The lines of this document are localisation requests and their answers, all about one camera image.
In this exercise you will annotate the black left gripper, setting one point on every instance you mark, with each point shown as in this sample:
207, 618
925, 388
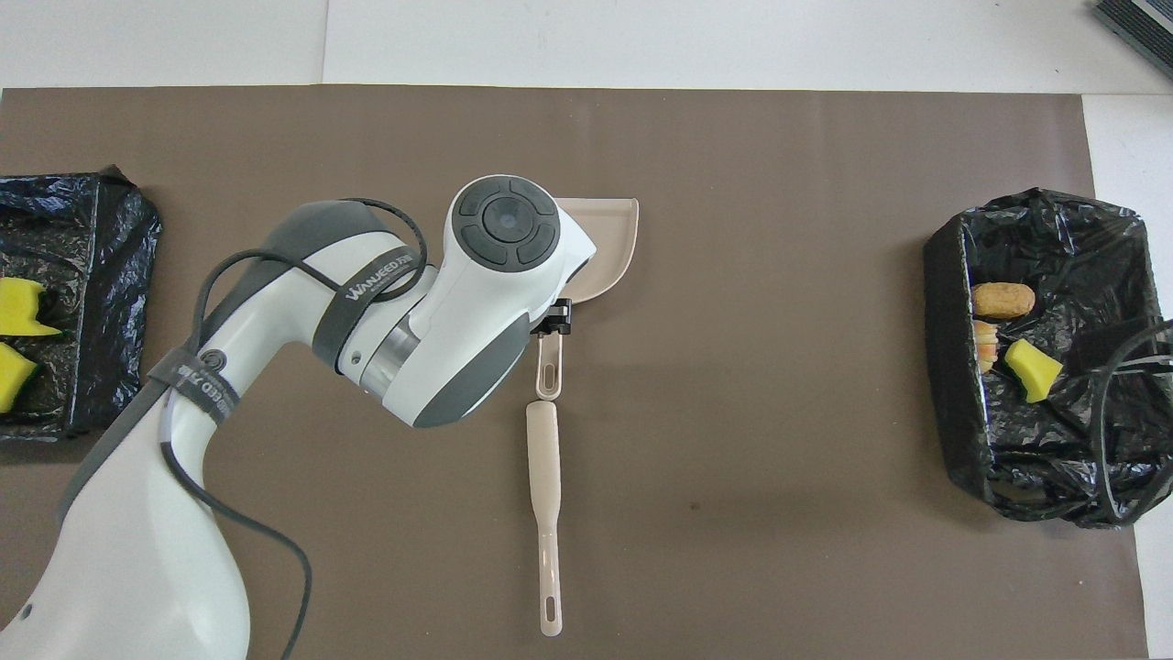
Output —
542, 323

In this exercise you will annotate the beige plastic dustpan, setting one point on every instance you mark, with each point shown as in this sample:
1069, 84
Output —
609, 243

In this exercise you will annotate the beige hand brush black bristles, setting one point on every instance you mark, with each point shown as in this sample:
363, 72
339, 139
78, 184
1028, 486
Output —
544, 477

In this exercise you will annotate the pale beige sponge piece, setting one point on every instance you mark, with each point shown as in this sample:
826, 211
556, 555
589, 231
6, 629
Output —
985, 346

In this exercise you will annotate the brown oval sponge piece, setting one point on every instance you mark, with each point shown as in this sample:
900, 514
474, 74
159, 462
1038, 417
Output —
1003, 300

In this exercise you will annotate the yellow sponge wedge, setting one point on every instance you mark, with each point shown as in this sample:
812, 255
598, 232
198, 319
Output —
1034, 371

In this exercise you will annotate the notched yellow sponge piece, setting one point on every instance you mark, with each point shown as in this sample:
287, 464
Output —
23, 307

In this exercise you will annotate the yellow sponge block piece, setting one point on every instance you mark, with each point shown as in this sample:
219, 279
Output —
13, 374

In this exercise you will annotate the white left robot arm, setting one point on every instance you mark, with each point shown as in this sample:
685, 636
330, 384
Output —
367, 312

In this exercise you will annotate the black bag-lined bin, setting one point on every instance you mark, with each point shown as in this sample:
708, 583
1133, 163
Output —
1054, 238
101, 275

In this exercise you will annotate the brown table mat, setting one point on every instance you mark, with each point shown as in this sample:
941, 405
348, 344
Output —
779, 183

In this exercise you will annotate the grey ribbed device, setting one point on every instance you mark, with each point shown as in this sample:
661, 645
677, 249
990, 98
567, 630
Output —
1141, 23

